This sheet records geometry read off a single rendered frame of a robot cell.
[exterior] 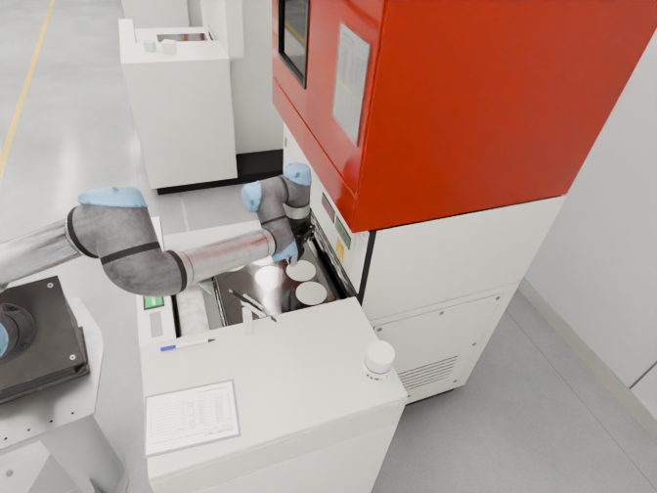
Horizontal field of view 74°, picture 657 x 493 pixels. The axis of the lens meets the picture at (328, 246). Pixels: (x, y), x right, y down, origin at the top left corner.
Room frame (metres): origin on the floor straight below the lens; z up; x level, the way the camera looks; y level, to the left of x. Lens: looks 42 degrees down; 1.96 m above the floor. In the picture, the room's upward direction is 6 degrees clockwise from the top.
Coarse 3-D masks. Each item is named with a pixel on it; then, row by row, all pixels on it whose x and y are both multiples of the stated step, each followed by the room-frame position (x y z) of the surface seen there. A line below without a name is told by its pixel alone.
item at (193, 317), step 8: (192, 288) 0.93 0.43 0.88; (200, 288) 0.94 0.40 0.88; (176, 296) 0.89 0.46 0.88; (184, 296) 0.89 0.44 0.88; (192, 296) 0.89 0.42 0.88; (200, 296) 0.90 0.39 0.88; (184, 304) 0.86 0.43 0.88; (192, 304) 0.86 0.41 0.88; (200, 304) 0.87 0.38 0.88; (184, 312) 0.83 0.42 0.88; (192, 312) 0.83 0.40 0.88; (200, 312) 0.84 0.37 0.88; (184, 320) 0.80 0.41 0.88; (192, 320) 0.80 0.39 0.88; (200, 320) 0.81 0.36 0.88; (184, 328) 0.77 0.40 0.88; (192, 328) 0.77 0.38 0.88; (200, 328) 0.78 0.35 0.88; (208, 328) 0.78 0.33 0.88
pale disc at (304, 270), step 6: (288, 264) 1.07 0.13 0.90; (300, 264) 1.07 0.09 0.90; (306, 264) 1.08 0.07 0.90; (312, 264) 1.08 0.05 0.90; (288, 270) 1.04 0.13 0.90; (294, 270) 1.04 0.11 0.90; (300, 270) 1.04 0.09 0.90; (306, 270) 1.05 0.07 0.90; (312, 270) 1.05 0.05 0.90; (294, 276) 1.01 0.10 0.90; (300, 276) 1.02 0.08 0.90; (306, 276) 1.02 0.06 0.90; (312, 276) 1.02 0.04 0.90
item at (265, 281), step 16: (304, 256) 1.11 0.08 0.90; (224, 272) 1.00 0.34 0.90; (240, 272) 1.01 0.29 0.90; (256, 272) 1.01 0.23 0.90; (272, 272) 1.02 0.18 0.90; (320, 272) 1.04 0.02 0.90; (224, 288) 0.93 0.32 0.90; (240, 288) 0.94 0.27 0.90; (256, 288) 0.94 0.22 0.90; (272, 288) 0.95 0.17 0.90; (288, 288) 0.96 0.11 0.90; (224, 304) 0.86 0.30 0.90; (240, 304) 0.87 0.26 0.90; (272, 304) 0.88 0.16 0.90; (288, 304) 0.89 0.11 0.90; (304, 304) 0.89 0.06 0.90; (320, 304) 0.90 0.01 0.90; (240, 320) 0.81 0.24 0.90
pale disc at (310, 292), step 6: (306, 282) 0.99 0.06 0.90; (312, 282) 0.99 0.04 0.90; (300, 288) 0.96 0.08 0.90; (306, 288) 0.97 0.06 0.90; (312, 288) 0.97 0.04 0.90; (318, 288) 0.97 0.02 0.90; (324, 288) 0.97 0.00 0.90; (300, 294) 0.93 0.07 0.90; (306, 294) 0.94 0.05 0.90; (312, 294) 0.94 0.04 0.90; (318, 294) 0.94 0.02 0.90; (324, 294) 0.94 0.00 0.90; (300, 300) 0.91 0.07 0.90; (306, 300) 0.91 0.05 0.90; (312, 300) 0.91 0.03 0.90; (318, 300) 0.92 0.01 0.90
